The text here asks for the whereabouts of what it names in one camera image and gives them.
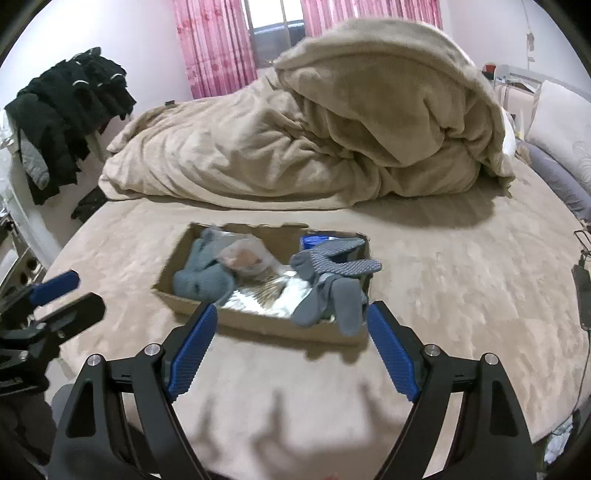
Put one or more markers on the white floral pillow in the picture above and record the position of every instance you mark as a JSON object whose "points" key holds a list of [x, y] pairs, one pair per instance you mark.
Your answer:
{"points": [[563, 124]]}

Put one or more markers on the grey headboard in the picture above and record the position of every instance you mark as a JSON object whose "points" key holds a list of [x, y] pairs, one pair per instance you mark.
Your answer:
{"points": [[545, 76]]}

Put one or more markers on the black phone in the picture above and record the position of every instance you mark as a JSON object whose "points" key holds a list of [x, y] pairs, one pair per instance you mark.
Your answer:
{"points": [[582, 295]]}

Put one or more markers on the trash bin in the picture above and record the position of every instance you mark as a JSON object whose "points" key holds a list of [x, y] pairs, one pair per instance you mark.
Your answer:
{"points": [[561, 438]]}

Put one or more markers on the dark bag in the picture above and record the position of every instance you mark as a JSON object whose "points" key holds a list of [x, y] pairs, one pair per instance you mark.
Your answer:
{"points": [[88, 205]]}

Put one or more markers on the window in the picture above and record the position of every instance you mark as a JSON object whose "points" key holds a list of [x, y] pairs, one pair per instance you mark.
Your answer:
{"points": [[277, 37]]}

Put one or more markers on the grey dotted-sole sock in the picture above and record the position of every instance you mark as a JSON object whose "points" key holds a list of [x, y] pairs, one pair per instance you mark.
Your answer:
{"points": [[332, 295]]}

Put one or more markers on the pink curtain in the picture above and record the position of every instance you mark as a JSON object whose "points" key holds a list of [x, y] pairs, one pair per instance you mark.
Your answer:
{"points": [[217, 46], [369, 16]]}

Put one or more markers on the clear bag of cotton swabs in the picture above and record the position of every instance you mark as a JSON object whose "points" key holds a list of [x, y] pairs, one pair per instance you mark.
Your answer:
{"points": [[263, 297]]}

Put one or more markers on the grey metal stand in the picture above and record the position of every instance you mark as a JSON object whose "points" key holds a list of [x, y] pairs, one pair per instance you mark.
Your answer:
{"points": [[18, 272]]}

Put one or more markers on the white sock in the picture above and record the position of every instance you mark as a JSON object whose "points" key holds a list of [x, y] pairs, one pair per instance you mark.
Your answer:
{"points": [[298, 288]]}

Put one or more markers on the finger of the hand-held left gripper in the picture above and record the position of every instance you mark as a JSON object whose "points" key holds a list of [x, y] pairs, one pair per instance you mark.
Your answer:
{"points": [[55, 286], [76, 314]]}

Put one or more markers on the beige fleece blanket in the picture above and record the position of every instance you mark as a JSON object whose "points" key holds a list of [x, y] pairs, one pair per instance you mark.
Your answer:
{"points": [[300, 134]]}

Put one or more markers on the blue packet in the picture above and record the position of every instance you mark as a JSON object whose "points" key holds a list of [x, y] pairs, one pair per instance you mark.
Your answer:
{"points": [[318, 242]]}

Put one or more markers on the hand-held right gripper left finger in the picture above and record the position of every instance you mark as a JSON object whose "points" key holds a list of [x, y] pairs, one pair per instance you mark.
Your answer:
{"points": [[191, 353]]}

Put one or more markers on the clear bag of snacks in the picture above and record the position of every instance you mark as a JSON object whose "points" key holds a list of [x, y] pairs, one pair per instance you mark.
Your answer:
{"points": [[244, 258]]}

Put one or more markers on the white quilt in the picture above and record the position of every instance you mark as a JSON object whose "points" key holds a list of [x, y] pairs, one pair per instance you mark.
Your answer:
{"points": [[508, 134]]}

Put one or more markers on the pile of black clothes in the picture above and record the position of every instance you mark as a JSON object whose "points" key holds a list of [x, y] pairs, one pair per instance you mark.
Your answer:
{"points": [[60, 120]]}

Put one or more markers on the cardboard box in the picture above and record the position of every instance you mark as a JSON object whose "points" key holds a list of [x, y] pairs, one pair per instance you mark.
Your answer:
{"points": [[258, 325]]}

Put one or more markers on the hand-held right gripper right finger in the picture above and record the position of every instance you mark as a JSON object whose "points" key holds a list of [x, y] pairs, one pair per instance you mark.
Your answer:
{"points": [[392, 350]]}

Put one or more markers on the grey pillow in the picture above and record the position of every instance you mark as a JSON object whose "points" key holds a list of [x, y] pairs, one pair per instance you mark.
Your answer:
{"points": [[558, 177]]}

